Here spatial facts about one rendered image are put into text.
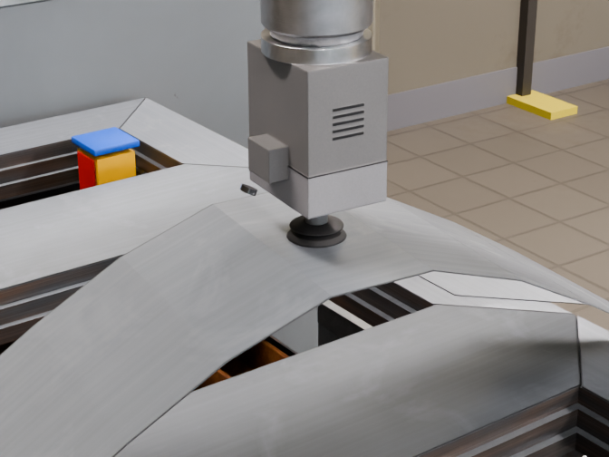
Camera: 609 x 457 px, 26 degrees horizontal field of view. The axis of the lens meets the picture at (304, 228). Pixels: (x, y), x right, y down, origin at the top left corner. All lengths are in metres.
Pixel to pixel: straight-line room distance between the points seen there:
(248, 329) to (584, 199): 2.97
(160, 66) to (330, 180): 0.97
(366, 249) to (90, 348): 0.20
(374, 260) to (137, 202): 0.58
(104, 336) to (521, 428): 0.35
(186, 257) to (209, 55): 0.94
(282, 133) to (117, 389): 0.20
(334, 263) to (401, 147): 3.21
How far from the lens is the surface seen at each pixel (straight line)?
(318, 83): 0.86
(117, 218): 1.42
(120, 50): 1.80
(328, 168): 0.88
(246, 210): 0.99
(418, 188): 3.80
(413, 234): 0.98
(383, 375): 1.11
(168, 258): 0.96
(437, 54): 4.30
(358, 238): 0.94
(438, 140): 4.17
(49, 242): 1.37
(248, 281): 0.90
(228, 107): 1.91
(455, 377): 1.11
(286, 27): 0.86
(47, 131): 1.69
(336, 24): 0.86
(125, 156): 1.58
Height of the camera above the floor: 1.42
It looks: 24 degrees down
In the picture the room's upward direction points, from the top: straight up
